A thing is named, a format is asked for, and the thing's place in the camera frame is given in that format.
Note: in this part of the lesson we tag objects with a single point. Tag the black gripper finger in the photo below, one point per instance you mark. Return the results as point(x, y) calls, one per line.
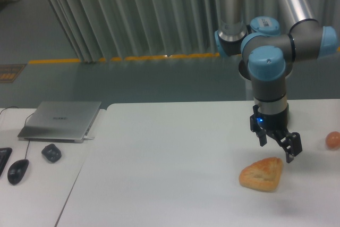
point(290, 142)
point(261, 134)

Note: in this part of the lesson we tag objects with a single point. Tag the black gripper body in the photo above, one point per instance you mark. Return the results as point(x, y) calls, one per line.
point(269, 123)

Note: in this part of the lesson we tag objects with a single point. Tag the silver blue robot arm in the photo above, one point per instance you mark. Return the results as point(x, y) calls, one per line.
point(267, 59)

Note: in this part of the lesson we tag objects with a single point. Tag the triangular golden pastry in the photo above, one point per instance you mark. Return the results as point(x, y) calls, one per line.
point(263, 175)

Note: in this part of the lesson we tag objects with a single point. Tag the brown egg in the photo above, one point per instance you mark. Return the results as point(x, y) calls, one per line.
point(332, 140)

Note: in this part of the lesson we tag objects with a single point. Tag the white pleated curtain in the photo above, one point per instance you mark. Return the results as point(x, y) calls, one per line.
point(106, 29)

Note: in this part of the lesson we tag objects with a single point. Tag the closed silver laptop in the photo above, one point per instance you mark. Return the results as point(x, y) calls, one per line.
point(60, 121)

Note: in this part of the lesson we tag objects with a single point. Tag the small black gadget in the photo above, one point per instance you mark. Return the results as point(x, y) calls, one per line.
point(51, 153)

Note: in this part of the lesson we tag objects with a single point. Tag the black computer mouse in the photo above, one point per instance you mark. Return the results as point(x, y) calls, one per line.
point(17, 171)

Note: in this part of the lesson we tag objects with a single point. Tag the black keyboard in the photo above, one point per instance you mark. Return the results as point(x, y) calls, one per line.
point(4, 157)

